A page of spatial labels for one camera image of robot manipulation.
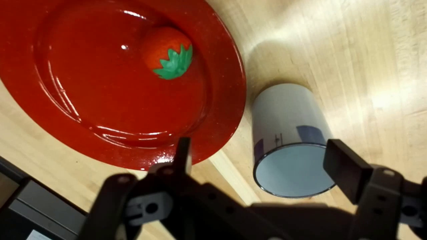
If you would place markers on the red toy strawberry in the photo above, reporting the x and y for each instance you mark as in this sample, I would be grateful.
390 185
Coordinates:
162 46

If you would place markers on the red plate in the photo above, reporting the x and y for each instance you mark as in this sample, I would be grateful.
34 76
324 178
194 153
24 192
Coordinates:
98 88

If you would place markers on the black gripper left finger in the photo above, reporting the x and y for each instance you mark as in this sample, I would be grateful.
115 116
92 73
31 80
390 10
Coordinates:
183 154

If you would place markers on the small white can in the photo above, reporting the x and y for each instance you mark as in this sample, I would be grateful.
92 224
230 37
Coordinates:
288 124

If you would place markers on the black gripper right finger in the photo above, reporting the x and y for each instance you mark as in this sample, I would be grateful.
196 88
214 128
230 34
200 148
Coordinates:
348 170

